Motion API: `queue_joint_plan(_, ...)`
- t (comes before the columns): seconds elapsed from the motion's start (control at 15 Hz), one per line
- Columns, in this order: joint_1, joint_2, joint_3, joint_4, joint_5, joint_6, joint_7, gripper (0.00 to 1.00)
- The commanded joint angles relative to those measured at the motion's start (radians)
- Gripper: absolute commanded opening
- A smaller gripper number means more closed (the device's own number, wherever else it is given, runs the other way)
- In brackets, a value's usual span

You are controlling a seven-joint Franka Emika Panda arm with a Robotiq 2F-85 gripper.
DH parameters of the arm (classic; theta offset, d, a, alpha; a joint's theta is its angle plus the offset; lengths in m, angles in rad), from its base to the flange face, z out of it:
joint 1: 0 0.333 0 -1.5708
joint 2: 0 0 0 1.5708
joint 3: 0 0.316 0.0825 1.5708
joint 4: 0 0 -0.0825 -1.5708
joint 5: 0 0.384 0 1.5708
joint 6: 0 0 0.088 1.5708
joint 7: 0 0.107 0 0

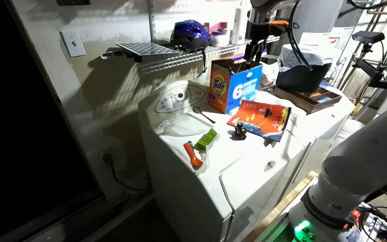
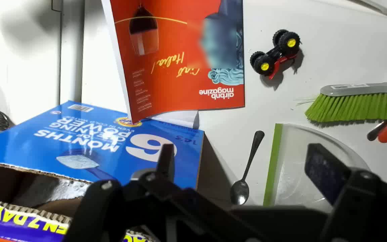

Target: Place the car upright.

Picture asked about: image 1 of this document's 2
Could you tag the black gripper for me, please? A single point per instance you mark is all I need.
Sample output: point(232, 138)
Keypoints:
point(257, 34)

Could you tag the small dark toy car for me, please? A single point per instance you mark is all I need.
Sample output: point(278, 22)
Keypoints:
point(238, 132)

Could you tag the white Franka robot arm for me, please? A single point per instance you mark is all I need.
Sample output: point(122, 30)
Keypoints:
point(363, 166)

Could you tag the white cup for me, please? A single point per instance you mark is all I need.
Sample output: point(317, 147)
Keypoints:
point(269, 73)

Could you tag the blue orange detergent box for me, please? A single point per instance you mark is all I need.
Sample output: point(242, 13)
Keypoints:
point(242, 89)

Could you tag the pink object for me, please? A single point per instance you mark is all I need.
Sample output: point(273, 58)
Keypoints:
point(218, 27)

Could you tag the grey black bag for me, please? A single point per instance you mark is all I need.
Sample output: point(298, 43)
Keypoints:
point(301, 74)

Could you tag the orange blue magazine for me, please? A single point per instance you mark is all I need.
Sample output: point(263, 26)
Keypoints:
point(261, 117)

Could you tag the shiny blue helmet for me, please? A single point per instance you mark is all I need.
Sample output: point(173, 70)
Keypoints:
point(189, 35)

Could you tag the brown wooden tray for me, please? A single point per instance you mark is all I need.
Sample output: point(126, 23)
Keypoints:
point(309, 101)

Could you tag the thin black rod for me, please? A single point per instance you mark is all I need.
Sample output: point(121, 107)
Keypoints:
point(204, 116)

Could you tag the white dryer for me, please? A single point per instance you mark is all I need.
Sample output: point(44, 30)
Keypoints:
point(332, 116)

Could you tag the green block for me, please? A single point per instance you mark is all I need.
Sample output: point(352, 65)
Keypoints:
point(207, 140)

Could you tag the clear plastic bag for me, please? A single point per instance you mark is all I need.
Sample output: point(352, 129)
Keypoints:
point(180, 123)

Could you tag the grey grid panel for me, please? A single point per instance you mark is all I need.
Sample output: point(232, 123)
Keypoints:
point(146, 49)

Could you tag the black tripod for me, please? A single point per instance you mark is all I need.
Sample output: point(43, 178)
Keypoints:
point(372, 72)

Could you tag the orange plastic tool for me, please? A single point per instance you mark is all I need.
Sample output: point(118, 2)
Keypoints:
point(192, 155)

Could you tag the white washing machine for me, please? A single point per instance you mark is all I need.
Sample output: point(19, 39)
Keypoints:
point(247, 175)

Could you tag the wooden plank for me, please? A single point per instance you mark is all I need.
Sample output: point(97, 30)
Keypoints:
point(282, 206)

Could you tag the black camera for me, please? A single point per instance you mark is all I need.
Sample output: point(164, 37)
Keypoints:
point(368, 37)

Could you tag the white wall outlet plate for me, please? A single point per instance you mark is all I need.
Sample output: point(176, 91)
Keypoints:
point(73, 43)

